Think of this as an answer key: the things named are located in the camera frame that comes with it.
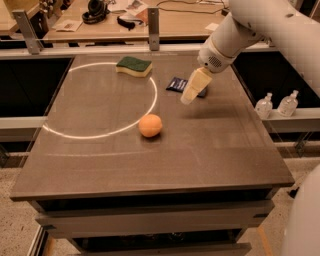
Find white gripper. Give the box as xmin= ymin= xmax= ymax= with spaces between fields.
xmin=180 ymin=36 xmax=237 ymax=105

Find blue rxbar blueberry wrapper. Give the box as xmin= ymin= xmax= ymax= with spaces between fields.
xmin=166 ymin=77 xmax=207 ymax=98

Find white paper sheet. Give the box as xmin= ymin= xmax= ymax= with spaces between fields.
xmin=205 ymin=23 xmax=218 ymax=32

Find green yellow sponge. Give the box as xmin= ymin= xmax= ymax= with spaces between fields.
xmin=116 ymin=56 xmax=152 ymax=77

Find orange fruit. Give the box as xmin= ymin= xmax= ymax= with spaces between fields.
xmin=138 ymin=114 xmax=162 ymax=138

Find clear plastic bottle left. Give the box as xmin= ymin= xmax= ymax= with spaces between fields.
xmin=255 ymin=93 xmax=273 ymax=119

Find clear plastic bottle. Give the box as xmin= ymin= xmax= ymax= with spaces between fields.
xmin=255 ymin=93 xmax=273 ymax=119
xmin=277 ymin=90 xmax=298 ymax=117

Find black sunglasses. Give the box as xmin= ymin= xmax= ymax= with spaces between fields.
xmin=117 ymin=16 xmax=144 ymax=30

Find clear plastic bottle right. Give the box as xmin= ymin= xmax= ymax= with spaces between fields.
xmin=277 ymin=90 xmax=298 ymax=117

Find magazine on desk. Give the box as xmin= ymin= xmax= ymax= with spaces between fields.
xmin=108 ymin=0 xmax=148 ymax=25

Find black headphones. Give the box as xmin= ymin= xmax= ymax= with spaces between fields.
xmin=82 ymin=0 xmax=109 ymax=25

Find paper card on desk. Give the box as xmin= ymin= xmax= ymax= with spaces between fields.
xmin=54 ymin=20 xmax=82 ymax=32

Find black chair base leg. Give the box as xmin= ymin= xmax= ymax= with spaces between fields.
xmin=288 ymin=187 xmax=300 ymax=199

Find lower grey drawer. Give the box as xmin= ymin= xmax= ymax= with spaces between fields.
xmin=73 ymin=243 xmax=251 ymax=256

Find grey drawer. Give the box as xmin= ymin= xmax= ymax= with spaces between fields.
xmin=37 ymin=200 xmax=274 ymax=238
xmin=73 ymin=243 xmax=251 ymax=256

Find upper grey drawer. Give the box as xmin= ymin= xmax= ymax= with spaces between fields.
xmin=37 ymin=200 xmax=274 ymax=238

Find middle metal bracket post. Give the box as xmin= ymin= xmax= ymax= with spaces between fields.
xmin=148 ymin=7 xmax=160 ymax=51

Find metal bracket post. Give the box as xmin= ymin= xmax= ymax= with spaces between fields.
xmin=12 ymin=9 xmax=43 ymax=55
xmin=148 ymin=7 xmax=160 ymax=51

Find left metal bracket post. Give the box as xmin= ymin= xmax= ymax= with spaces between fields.
xmin=12 ymin=9 xmax=43 ymax=55

